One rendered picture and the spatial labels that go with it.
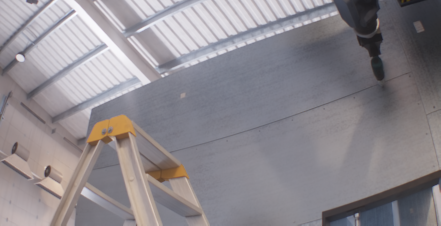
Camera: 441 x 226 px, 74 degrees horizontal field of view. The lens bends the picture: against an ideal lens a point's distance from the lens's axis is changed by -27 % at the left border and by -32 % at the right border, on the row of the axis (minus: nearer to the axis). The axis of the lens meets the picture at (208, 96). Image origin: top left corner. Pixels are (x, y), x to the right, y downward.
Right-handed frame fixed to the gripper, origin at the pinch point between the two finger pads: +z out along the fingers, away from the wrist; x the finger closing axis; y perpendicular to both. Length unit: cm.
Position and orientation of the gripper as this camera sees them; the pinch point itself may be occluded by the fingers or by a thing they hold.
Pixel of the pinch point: (374, 51)
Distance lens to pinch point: 166.9
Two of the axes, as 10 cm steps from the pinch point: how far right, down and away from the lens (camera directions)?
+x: 8.4, -2.1, -5.0
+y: -1.3, 8.2, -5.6
